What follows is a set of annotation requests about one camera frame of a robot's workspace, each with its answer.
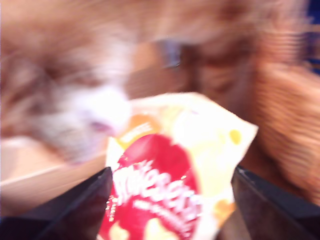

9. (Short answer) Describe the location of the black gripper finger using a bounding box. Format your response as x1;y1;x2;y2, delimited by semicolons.
22;166;114;240
231;166;320;240

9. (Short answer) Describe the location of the white red Maltesers bag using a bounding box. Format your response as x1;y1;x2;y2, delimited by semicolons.
97;91;260;240

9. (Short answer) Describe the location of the brown cardboard box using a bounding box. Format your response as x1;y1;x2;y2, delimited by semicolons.
0;136;108;216

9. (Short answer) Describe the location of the woven wicker basket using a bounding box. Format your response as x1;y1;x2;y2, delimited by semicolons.
249;32;320;201

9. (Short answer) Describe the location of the orange tabby cat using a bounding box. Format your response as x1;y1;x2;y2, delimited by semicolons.
0;0;308;163

